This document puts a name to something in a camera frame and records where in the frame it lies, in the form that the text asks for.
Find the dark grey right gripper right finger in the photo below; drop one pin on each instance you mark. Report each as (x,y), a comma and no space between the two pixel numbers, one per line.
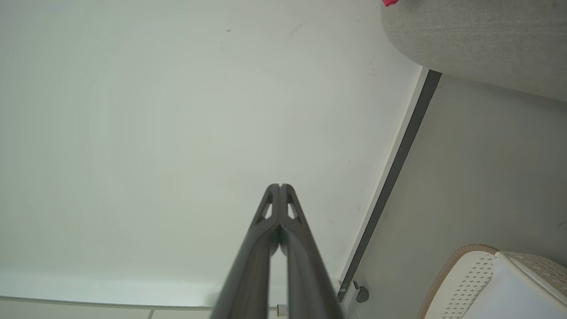
(305,270)

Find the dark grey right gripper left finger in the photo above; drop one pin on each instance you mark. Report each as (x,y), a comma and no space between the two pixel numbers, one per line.
(248,270)

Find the black caster foot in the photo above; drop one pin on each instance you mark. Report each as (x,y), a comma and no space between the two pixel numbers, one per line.
(362,294)

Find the red white striped garment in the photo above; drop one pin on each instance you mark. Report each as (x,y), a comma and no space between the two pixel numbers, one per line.
(390,2)

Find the black white baseboard strip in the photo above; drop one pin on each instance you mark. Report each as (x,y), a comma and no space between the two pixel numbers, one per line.
(398,164)

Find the white perforated laundry basket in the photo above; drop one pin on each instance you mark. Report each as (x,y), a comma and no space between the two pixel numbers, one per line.
(491,288)

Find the grey fabric sofa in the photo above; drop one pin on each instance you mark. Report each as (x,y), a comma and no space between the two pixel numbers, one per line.
(478,40)

